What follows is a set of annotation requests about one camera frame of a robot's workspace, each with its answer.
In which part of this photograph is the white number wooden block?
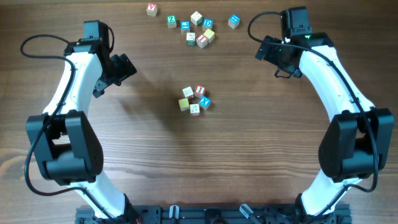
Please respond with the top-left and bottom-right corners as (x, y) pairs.
(182, 86), (195, 99)

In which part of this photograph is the blue symbol wooden block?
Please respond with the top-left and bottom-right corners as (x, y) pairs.
(228, 14), (240, 29)

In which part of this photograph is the blue X wooden block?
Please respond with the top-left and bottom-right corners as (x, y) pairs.
(198, 96), (211, 110)

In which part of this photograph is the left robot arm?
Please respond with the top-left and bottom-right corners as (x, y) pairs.
(24, 21), (141, 223)

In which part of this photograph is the red framed I block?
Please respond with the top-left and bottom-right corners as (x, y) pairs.
(196, 34), (208, 49)

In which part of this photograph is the green picture wooden block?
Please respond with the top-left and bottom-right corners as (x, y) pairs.
(186, 32), (196, 45)

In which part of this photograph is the red I wooden block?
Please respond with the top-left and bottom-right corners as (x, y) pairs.
(194, 85), (206, 98)

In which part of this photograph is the yellow wooden block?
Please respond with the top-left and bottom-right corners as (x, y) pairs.
(203, 29), (215, 43)
(178, 98), (190, 111)

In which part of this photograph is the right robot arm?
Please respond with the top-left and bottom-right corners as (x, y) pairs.
(256, 6), (394, 222)

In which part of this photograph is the blue D wooden block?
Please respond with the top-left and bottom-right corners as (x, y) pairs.
(202, 18), (213, 31)

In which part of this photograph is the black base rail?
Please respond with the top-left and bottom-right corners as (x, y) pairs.
(75, 204), (353, 224)

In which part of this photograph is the blue S wooden block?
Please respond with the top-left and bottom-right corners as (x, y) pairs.
(180, 21), (190, 34)

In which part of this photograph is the white green wooden block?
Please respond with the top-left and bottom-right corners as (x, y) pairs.
(190, 11), (203, 26)

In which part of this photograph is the green Z wooden block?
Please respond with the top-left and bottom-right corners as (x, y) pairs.
(167, 15), (177, 28)

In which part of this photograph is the white red wooden block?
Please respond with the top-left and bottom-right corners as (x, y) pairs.
(190, 104), (200, 116)

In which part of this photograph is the red V wooden block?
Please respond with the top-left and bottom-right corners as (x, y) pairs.
(146, 3), (158, 17)

